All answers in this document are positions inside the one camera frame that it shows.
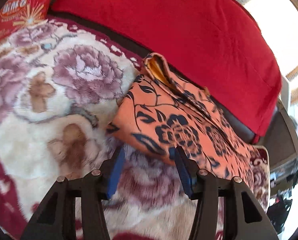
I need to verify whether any red blanket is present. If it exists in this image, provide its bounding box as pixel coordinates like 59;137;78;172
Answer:
50;0;282;138

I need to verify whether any orange floral small garment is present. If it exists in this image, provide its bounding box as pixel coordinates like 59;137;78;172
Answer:
107;53;256;185

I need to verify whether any red gift box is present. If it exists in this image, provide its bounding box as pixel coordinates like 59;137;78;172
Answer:
0;0;51;40

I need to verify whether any floral plush seat cover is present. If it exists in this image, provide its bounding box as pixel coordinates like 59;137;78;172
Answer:
0;19;270;239

